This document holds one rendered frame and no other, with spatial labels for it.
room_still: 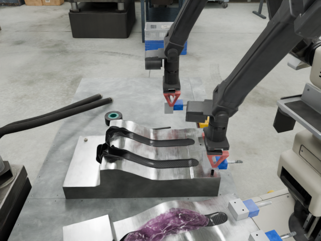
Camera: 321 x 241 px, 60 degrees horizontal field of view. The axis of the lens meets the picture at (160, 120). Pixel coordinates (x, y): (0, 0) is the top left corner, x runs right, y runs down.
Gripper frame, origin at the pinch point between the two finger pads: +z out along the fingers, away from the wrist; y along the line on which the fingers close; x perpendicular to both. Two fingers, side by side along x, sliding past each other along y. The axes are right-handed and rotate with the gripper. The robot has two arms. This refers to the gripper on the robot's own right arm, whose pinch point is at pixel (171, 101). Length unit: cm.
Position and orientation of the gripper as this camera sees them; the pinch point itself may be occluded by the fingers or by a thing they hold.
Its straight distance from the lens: 113.3
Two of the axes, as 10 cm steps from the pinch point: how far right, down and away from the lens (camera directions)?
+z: 0.1, 8.1, 5.8
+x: 10.0, -0.2, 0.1
